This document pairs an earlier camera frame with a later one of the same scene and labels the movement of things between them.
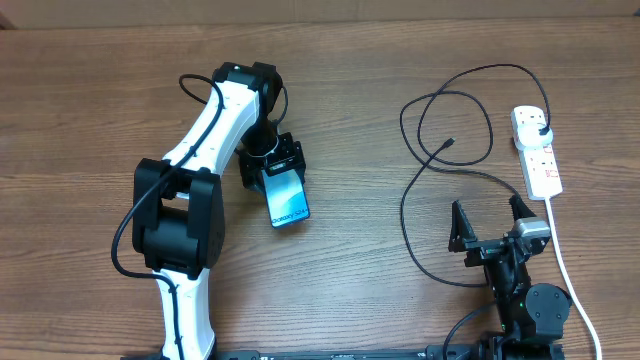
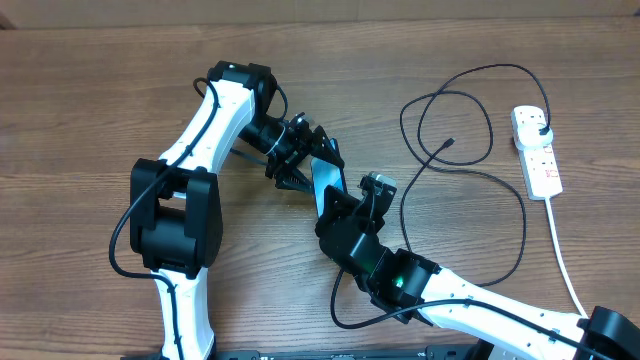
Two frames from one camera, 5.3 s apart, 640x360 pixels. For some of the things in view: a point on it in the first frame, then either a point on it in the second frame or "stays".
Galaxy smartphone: (286, 196) → (324, 174)
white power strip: (541, 170) stays
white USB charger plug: (528, 136) stays
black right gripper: (481, 249) → (347, 206)
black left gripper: (291, 156) → (303, 145)
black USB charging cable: (441, 161) → (410, 185)
